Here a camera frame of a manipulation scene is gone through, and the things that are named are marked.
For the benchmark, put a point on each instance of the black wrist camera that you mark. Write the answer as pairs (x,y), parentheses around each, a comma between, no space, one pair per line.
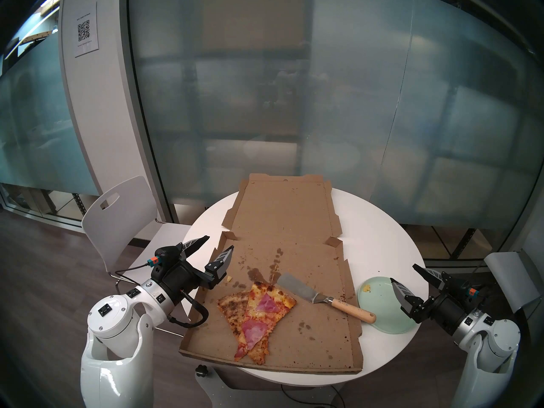
(461,288)
(168,258)

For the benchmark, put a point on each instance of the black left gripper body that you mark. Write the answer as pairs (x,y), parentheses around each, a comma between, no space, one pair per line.
(182,279)

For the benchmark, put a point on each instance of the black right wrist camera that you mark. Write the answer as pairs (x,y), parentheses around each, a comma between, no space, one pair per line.
(461,288)

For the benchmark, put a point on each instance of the cardboard pizza box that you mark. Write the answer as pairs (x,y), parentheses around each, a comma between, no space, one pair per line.
(289,224)

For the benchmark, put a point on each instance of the QR code paper sign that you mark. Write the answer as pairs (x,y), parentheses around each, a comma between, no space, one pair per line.
(86,29)

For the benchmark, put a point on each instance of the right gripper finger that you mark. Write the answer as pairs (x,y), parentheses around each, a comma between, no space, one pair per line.
(435,277)
(412,307)

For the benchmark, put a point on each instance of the white chair with plain back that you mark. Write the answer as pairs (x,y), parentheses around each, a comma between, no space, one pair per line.
(510,275)

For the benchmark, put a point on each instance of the grey base plate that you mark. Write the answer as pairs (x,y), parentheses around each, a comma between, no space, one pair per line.
(221,390)

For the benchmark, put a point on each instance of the plain cheese pizza slice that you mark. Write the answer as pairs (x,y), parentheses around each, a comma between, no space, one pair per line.
(231,307)

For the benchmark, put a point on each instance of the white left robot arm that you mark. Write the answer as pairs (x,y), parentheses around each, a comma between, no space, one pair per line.
(110,318)

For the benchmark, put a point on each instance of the pale green plate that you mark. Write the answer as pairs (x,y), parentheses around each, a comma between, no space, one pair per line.
(378,305)

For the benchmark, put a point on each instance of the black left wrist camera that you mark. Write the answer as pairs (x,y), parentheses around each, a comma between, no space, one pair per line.
(168,258)

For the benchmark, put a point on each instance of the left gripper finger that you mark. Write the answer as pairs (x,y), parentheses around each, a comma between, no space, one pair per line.
(193,245)
(216,271)

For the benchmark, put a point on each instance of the black metal shelf upright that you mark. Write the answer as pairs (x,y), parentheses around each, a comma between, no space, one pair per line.
(465,242)

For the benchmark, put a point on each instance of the black screw knob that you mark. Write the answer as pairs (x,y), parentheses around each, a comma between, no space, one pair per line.
(201,371)

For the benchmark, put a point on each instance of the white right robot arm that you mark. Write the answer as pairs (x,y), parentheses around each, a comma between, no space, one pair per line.
(488,347)

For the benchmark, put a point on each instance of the ham pizza slice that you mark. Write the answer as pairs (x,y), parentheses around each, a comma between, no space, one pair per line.
(265,305)

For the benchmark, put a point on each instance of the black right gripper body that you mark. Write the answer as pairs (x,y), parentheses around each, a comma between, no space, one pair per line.
(446,313)

